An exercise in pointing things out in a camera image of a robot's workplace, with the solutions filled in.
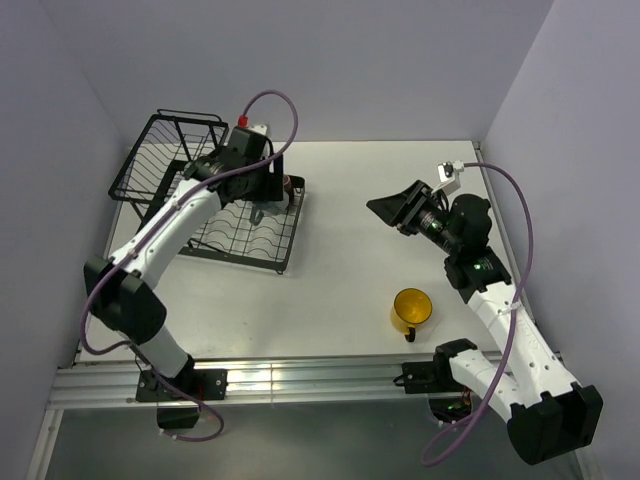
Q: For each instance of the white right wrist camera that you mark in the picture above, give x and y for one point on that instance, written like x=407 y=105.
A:
x=449 y=177

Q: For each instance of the black wire dish rack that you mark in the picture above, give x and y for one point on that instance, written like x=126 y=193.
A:
x=170 y=140

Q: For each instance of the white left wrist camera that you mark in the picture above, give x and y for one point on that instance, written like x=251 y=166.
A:
x=260 y=128

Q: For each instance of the yellow mug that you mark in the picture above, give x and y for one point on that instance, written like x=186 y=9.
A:
x=411 y=309

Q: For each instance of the dark maroon mug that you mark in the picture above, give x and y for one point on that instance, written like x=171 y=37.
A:
x=288 y=192

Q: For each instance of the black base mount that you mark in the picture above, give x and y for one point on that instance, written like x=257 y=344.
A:
x=419 y=378
x=203 y=384

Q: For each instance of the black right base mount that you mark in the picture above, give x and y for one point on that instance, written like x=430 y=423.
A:
x=419 y=378

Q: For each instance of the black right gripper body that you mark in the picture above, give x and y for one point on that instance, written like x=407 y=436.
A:
x=425 y=214

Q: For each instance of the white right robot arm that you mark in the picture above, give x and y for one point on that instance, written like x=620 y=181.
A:
x=546 y=410

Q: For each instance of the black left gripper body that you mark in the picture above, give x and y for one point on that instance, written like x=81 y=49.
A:
x=260 y=186

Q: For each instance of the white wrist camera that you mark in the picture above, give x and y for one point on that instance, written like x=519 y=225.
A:
x=449 y=177
x=260 y=128

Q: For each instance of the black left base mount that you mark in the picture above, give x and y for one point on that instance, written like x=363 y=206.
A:
x=203 y=384

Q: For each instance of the black box under rail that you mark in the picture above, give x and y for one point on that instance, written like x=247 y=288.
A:
x=173 y=418

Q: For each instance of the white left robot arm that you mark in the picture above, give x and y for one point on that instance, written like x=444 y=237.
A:
x=121 y=287

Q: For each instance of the aluminium mounting rail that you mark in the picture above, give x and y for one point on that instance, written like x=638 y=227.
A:
x=102 y=385

